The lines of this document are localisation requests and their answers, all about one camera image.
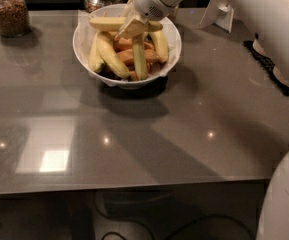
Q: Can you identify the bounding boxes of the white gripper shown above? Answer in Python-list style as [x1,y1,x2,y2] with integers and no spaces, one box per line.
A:
[118,0,181,39]

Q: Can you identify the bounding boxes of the yellow banana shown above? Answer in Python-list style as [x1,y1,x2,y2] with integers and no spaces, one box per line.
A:
[132,34,148,80]
[88,34,105,73]
[89,17,163,32]
[97,32,130,79]
[149,30,169,63]

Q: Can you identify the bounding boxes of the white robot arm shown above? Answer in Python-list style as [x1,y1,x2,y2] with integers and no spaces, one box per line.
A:
[119,0,289,240]

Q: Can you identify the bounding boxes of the orange ripe banana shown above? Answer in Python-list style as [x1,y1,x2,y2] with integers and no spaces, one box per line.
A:
[113,38,166,81]

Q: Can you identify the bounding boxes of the white bowl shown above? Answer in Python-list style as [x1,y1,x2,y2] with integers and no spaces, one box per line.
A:
[73,4,182,89]

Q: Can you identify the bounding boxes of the right glass grain jar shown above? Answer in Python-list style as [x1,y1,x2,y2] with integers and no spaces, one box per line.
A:
[167,5,179,22]

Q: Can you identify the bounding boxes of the glass grain jar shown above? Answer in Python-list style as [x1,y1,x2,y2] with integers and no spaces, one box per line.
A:
[0,0,31,37]
[167,5,179,22]

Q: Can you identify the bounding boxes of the white folded card stand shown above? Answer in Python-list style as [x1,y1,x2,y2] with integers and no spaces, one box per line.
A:
[199,0,234,33]

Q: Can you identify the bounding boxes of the left glass grain jar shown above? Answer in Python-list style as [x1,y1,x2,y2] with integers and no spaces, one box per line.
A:
[0,0,31,37]

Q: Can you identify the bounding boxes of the black rubber mat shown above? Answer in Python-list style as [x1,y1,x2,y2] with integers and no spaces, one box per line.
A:
[243,40,289,96]

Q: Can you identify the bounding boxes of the black floor cable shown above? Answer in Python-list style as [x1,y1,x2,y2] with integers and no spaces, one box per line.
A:
[95,197,257,240]

